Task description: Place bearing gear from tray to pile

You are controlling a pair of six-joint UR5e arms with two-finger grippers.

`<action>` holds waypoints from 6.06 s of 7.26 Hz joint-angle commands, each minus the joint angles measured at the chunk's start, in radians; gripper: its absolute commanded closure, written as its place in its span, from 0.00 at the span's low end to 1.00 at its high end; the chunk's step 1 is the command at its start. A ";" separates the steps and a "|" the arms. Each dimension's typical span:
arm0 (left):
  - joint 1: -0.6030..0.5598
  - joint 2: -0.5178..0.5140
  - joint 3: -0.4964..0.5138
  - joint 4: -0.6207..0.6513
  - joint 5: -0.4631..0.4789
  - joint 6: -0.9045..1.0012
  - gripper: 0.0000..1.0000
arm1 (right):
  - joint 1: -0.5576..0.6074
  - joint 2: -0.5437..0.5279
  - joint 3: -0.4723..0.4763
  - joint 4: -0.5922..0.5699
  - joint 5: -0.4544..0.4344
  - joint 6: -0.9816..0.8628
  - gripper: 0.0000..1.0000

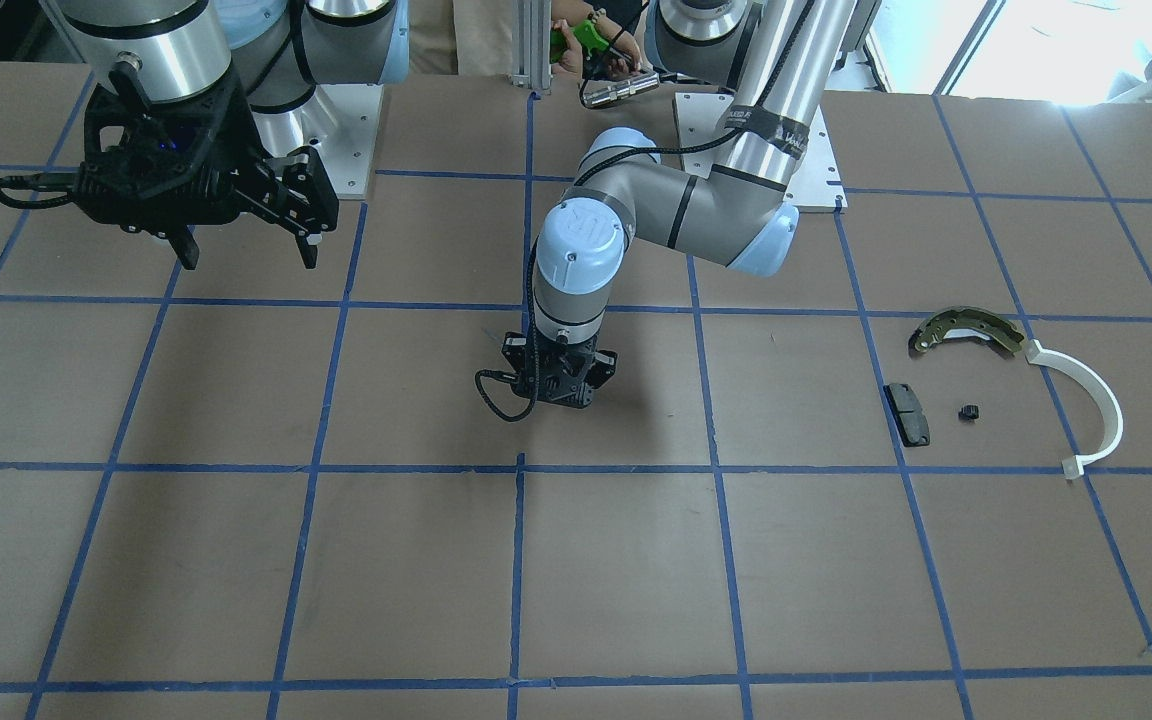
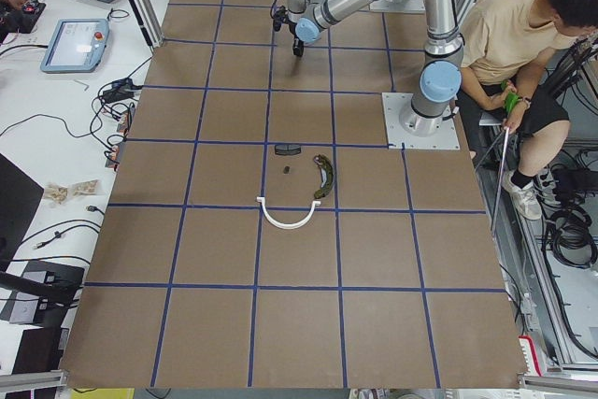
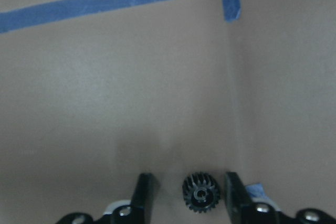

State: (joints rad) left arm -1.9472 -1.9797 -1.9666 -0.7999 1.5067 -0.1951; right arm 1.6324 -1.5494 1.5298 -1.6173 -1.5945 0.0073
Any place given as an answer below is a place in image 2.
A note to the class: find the person in beige shirt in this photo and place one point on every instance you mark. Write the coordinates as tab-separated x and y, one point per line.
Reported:
515	40

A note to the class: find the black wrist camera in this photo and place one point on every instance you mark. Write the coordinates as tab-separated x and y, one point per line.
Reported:
279	17

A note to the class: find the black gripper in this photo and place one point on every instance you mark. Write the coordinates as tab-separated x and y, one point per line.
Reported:
297	41

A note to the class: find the dark grey brake pad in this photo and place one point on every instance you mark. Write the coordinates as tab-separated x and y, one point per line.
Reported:
287	149

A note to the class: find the olive metal brake shoe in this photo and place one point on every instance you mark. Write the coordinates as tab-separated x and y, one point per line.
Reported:
327	174

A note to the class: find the green plastic tool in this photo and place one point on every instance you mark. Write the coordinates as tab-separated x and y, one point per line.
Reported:
511	95

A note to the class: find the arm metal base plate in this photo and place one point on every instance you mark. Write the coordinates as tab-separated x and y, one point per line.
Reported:
398	6
406	130

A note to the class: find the white curved plastic bracket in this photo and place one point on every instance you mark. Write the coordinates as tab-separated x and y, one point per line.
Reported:
287	220

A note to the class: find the blue teach pendant near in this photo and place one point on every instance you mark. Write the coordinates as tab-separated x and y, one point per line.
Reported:
76	46

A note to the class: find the black power adapter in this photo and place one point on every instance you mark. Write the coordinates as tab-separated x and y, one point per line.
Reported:
120	90

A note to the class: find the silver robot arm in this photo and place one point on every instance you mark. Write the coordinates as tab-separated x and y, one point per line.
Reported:
440	77

